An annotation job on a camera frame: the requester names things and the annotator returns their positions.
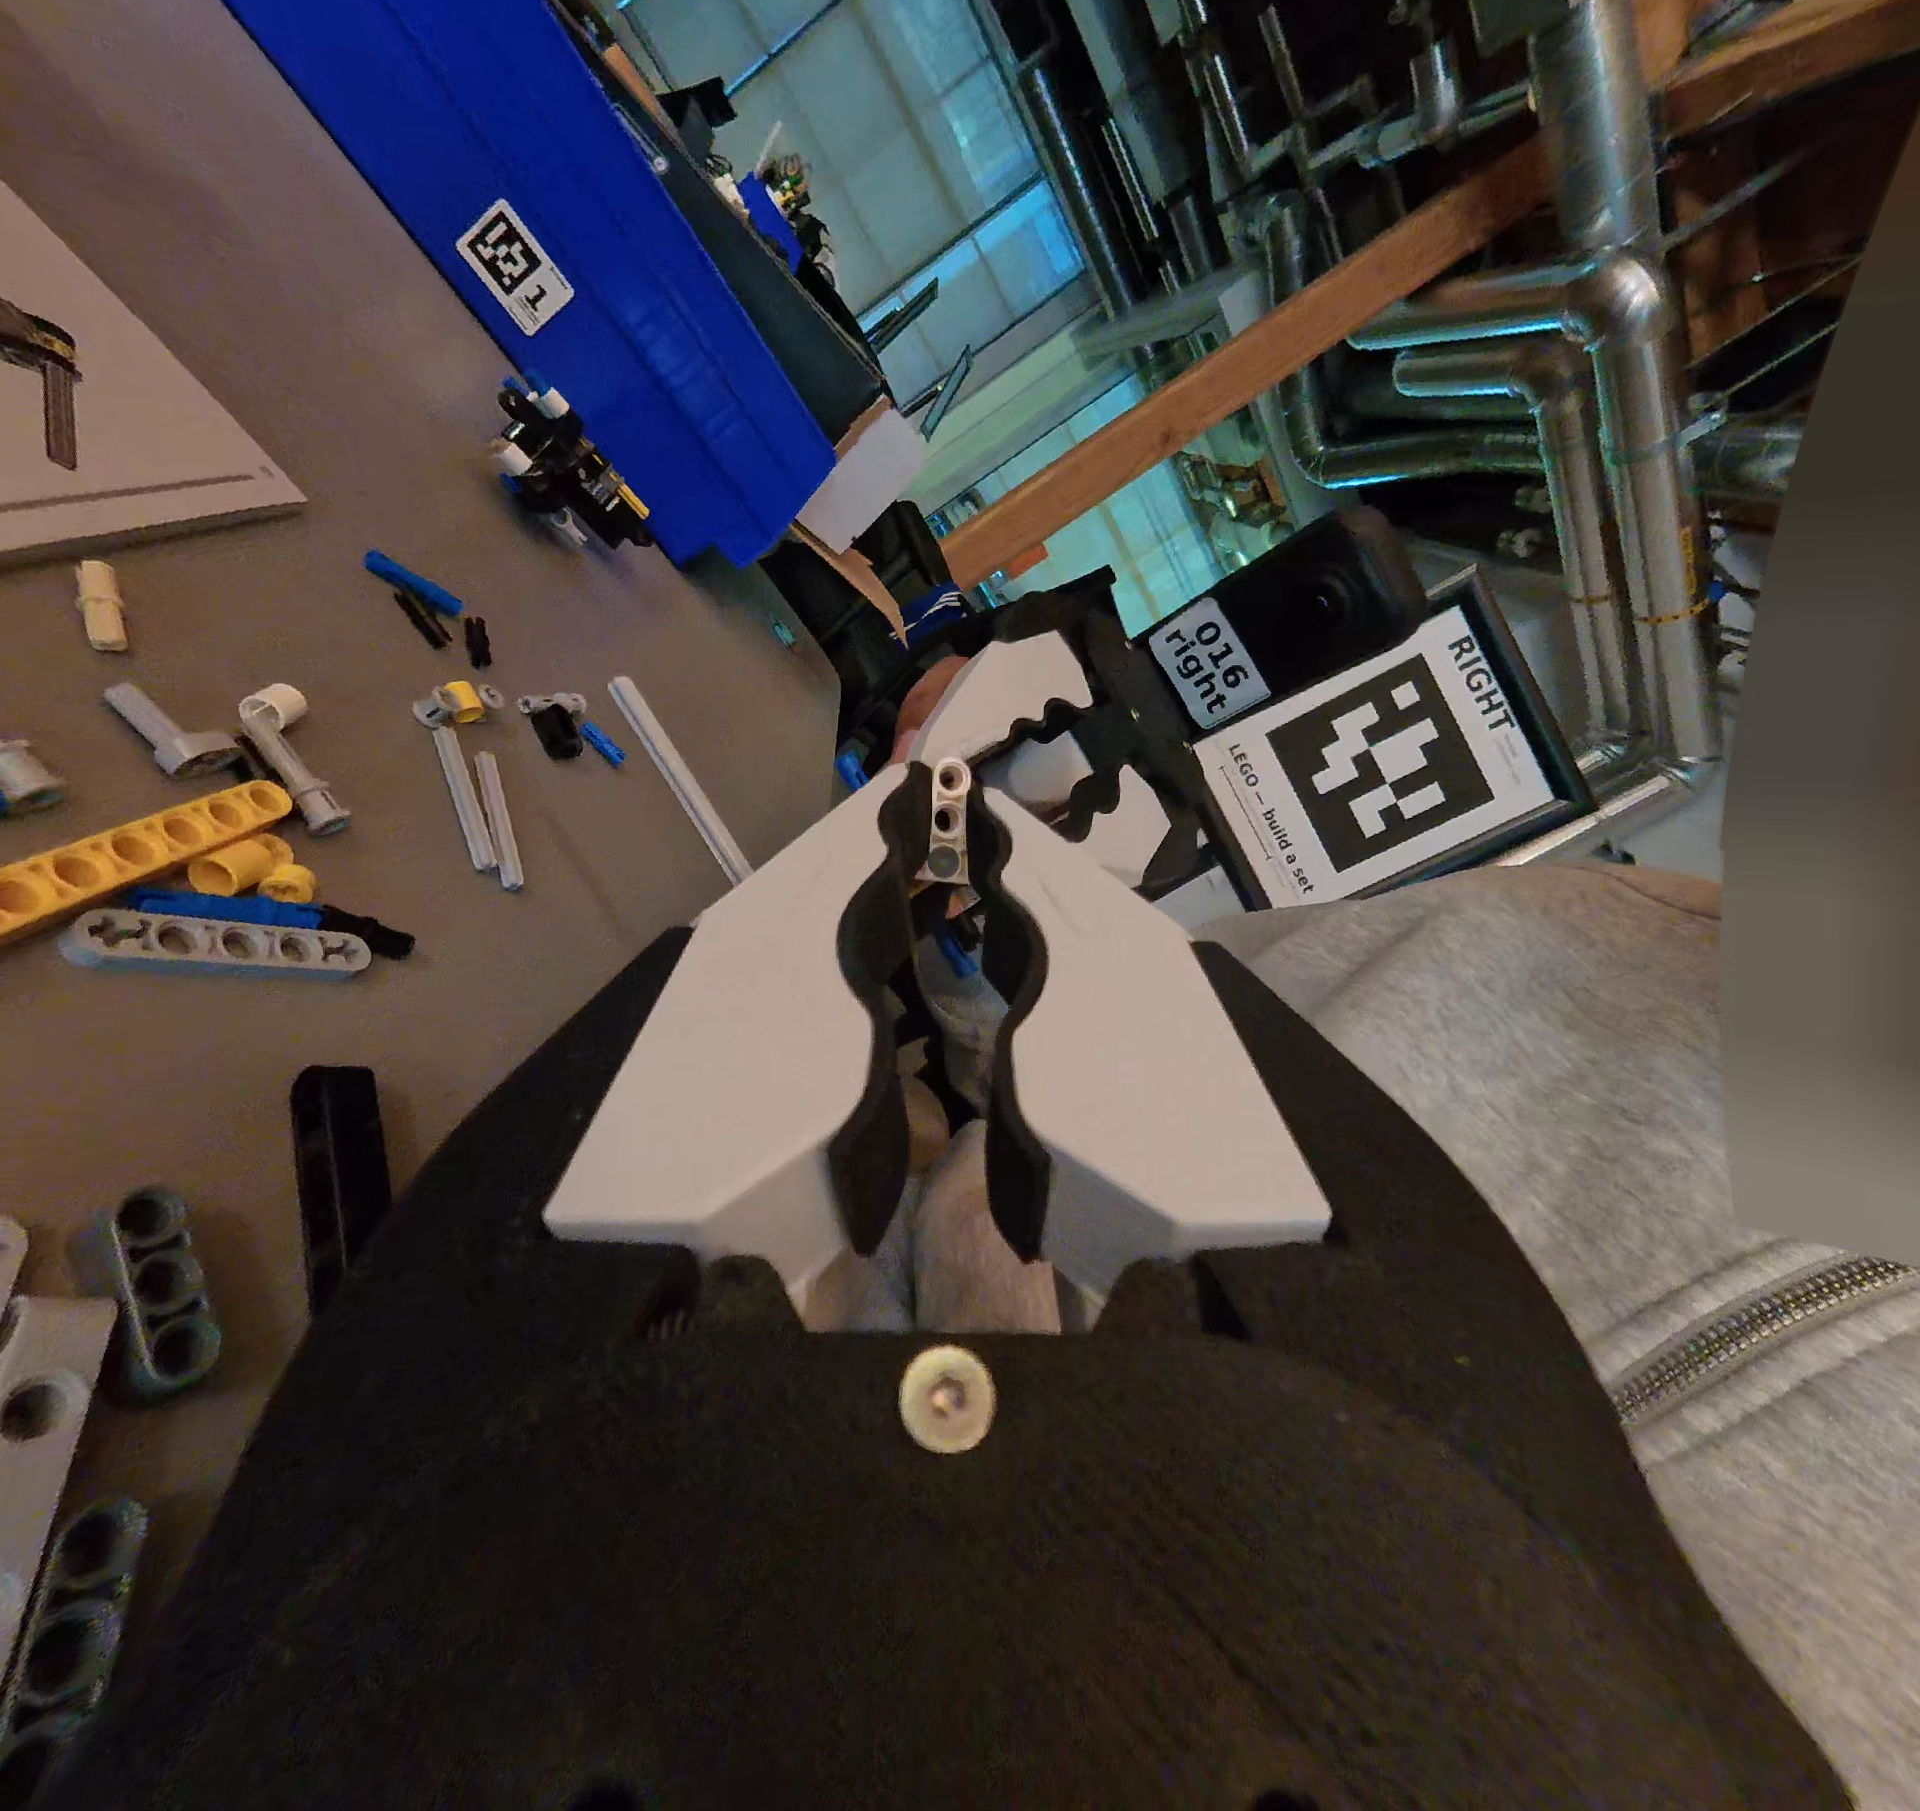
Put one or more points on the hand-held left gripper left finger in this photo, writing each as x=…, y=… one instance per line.
x=734, y=1078

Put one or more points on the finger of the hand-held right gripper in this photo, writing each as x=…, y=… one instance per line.
x=1117, y=799
x=1021, y=687

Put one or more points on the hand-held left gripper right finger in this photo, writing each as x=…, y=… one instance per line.
x=1155, y=1092

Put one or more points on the long light grey lego axle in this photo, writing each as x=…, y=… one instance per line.
x=674, y=777

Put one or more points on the short blue lego pin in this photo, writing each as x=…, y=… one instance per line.
x=603, y=741

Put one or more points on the long black lego beam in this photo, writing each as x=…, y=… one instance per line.
x=343, y=1182

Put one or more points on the small yellow lego connector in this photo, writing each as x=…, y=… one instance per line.
x=288, y=883

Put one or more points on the black lego subassembly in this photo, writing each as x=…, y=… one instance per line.
x=561, y=469

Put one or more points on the blue lego axle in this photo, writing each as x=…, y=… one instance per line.
x=226, y=907

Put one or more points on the yellow lego tube connector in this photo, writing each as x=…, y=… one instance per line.
x=236, y=863

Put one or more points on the light grey five-hole lego beam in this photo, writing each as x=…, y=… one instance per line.
x=209, y=941

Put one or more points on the long blue lego pin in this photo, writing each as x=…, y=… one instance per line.
x=413, y=578

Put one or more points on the long yellow lego beam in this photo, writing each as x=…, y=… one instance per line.
x=135, y=866

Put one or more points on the blue and grey lego connector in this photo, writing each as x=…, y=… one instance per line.
x=30, y=777

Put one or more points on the cream lego pin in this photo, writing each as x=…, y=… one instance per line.
x=103, y=606

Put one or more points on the lego instruction booklet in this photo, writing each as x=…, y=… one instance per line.
x=118, y=386

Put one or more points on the cardboard box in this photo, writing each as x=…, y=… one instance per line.
x=876, y=469

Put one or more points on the person in grey hoodie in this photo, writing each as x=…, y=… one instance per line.
x=1426, y=1060

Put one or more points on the wooden ceiling beam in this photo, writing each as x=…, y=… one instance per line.
x=1351, y=265

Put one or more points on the grey white connector piece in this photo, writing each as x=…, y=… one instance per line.
x=552, y=725

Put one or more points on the black plastic tray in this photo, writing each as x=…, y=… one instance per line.
x=749, y=265

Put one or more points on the small blue container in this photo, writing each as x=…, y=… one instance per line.
x=764, y=207

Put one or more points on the blue plastic bin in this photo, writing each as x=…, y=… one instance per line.
x=448, y=115

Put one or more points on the silver ventilation duct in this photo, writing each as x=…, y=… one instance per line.
x=1590, y=115

